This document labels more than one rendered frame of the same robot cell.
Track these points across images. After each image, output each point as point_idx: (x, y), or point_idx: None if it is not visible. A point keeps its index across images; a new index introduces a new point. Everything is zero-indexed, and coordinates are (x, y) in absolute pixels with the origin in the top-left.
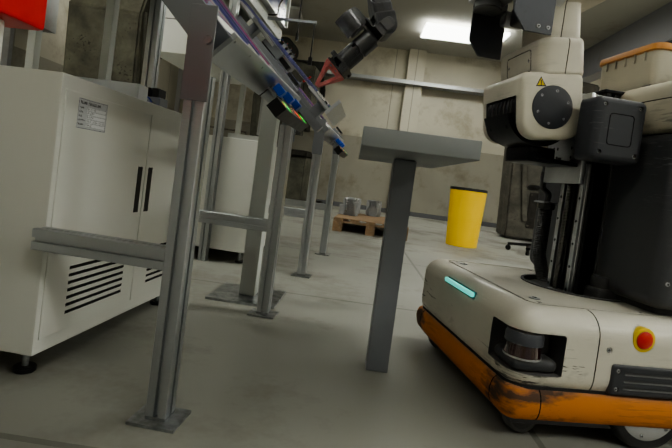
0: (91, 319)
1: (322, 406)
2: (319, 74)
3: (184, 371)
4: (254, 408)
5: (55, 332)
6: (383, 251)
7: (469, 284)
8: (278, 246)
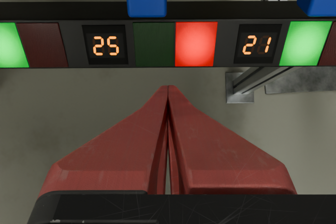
0: None
1: (37, 191)
2: (144, 104)
3: (57, 74)
4: (16, 143)
5: None
6: None
7: None
8: (272, 80)
